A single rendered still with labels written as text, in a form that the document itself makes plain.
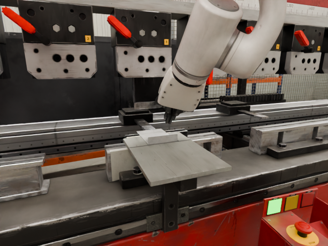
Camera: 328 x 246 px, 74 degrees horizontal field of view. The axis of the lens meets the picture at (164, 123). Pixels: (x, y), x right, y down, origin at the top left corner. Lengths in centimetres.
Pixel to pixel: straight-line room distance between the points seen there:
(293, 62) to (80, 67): 70
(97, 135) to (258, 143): 62
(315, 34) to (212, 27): 64
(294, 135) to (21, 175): 95
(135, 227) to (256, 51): 50
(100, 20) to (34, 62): 432
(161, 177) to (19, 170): 38
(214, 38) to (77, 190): 51
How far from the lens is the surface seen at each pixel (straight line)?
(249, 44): 42
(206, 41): 41
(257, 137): 91
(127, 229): 63
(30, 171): 66
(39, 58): 58
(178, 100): 53
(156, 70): 61
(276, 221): 74
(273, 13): 41
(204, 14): 40
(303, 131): 107
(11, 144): 93
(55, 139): 90
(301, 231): 70
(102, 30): 483
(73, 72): 57
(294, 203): 79
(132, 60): 59
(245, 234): 86
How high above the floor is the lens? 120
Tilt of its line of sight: 15 degrees down
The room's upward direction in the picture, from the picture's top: straight up
